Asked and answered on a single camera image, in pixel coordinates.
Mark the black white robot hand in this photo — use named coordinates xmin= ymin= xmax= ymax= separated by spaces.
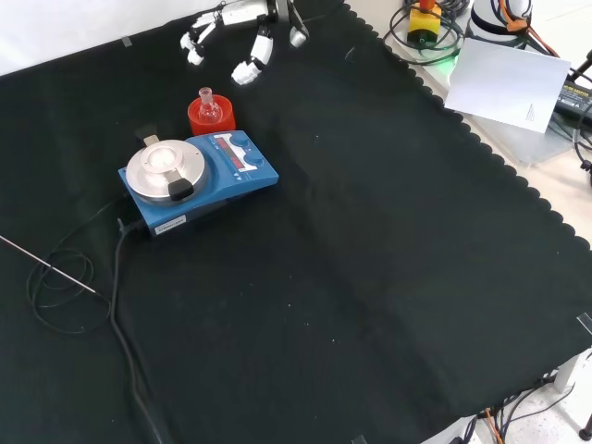
xmin=179 ymin=0 xmax=311 ymax=87

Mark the clear round-bottom flask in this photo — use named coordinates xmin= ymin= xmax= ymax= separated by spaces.
xmin=197 ymin=86 xmax=223 ymax=125

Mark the red ribbed flask holder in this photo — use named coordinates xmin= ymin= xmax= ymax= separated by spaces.
xmin=187 ymin=94 xmax=237 ymax=138

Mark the yellow stop button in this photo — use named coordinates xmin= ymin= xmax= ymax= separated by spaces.
xmin=406 ymin=0 xmax=444 ymax=47

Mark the blue base heater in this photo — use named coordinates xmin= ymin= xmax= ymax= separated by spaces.
xmin=117 ymin=126 xmax=280 ymax=240

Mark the black table cloth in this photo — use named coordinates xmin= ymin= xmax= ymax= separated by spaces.
xmin=0 ymin=0 xmax=592 ymax=444

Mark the pale board sheet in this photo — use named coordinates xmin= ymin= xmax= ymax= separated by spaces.
xmin=443 ymin=37 xmax=573 ymax=135

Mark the thin metal probe rod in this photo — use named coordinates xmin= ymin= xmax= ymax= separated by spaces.
xmin=0 ymin=234 xmax=97 ymax=296

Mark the black power adapter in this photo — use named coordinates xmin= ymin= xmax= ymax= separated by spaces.
xmin=552 ymin=78 xmax=592 ymax=122

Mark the black looped cable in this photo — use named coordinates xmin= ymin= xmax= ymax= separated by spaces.
xmin=388 ymin=0 xmax=466 ymax=66

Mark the orange cable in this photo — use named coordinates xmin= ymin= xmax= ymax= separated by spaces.
xmin=492 ymin=0 xmax=561 ymax=59

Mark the thin black probe cable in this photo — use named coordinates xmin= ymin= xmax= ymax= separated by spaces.
xmin=26 ymin=198 xmax=126 ymax=335

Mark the thick black power cable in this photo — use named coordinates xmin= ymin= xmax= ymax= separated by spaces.
xmin=109 ymin=216 xmax=175 ymax=444

